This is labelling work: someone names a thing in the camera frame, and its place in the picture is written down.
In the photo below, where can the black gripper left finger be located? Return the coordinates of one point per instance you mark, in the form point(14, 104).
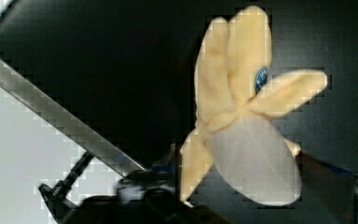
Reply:
point(152, 196)

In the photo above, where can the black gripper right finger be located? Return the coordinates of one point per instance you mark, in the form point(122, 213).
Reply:
point(336, 187)

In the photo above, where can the yellow peeled toy banana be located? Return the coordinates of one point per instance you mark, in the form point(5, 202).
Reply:
point(235, 106)

